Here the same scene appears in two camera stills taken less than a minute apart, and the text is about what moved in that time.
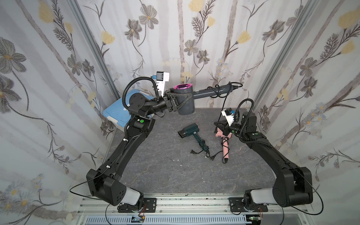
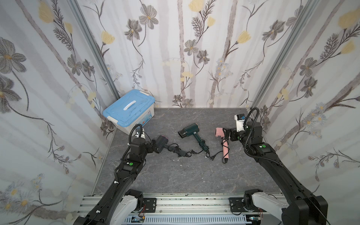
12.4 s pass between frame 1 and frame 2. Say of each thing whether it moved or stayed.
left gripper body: moved
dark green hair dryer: stayed
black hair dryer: moved
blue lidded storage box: stayed
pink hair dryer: stayed
